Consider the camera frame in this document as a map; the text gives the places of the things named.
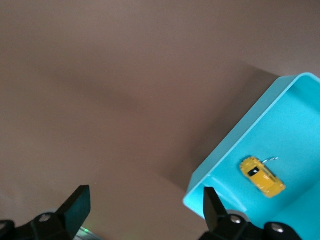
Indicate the yellow beetle toy car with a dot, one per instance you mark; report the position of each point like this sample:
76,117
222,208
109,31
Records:
263,178

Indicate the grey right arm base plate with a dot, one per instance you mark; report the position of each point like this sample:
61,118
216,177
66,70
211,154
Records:
87,235

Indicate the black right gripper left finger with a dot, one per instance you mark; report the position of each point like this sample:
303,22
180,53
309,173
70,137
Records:
72,212

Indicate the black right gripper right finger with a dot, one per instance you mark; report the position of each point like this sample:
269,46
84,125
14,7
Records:
215,212

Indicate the turquoise plastic bin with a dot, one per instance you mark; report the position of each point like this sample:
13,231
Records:
287,130

